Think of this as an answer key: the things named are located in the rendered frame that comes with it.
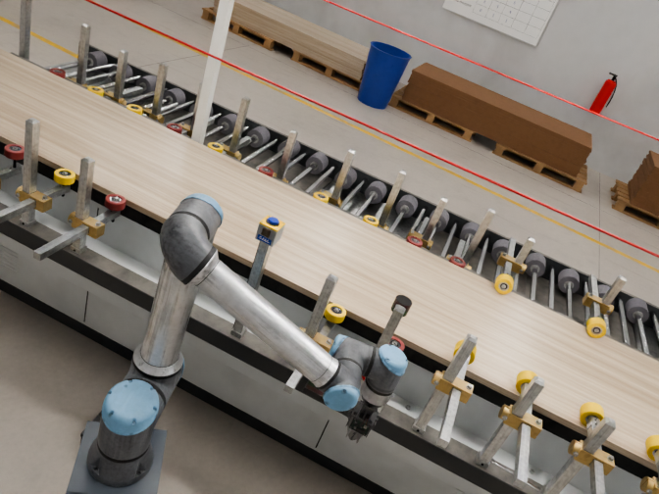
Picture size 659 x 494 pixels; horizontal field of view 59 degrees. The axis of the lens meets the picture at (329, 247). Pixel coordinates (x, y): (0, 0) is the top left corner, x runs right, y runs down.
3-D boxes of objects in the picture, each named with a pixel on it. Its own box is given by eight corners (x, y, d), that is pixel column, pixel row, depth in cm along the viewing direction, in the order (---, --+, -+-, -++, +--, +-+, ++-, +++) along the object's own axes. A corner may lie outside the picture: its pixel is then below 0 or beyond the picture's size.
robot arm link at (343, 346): (331, 351, 158) (375, 367, 159) (337, 324, 168) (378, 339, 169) (321, 374, 163) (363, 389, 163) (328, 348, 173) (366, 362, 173)
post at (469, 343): (420, 436, 212) (478, 342, 187) (411, 431, 213) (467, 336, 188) (422, 429, 215) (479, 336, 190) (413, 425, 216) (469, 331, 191)
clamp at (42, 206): (41, 214, 229) (42, 203, 226) (13, 199, 231) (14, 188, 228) (53, 208, 234) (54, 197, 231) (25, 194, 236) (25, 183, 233)
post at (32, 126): (27, 229, 237) (32, 122, 212) (21, 225, 237) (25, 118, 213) (34, 225, 240) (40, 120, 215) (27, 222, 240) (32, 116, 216)
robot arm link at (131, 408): (86, 450, 166) (93, 409, 157) (115, 406, 180) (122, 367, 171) (137, 468, 166) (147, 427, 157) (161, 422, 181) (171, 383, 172)
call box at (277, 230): (271, 249, 198) (278, 230, 194) (253, 240, 199) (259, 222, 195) (279, 240, 204) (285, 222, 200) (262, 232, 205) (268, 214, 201)
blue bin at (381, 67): (383, 115, 731) (404, 61, 695) (345, 97, 741) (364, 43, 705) (396, 107, 777) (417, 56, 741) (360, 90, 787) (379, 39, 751)
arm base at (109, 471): (147, 489, 172) (152, 469, 167) (79, 483, 167) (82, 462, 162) (157, 436, 188) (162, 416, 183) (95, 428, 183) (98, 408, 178)
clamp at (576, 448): (606, 477, 191) (615, 468, 188) (567, 457, 193) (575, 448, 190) (605, 464, 196) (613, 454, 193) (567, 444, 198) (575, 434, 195)
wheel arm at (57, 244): (40, 263, 205) (40, 253, 203) (32, 259, 205) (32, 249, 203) (120, 218, 242) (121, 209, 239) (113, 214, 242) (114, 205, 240)
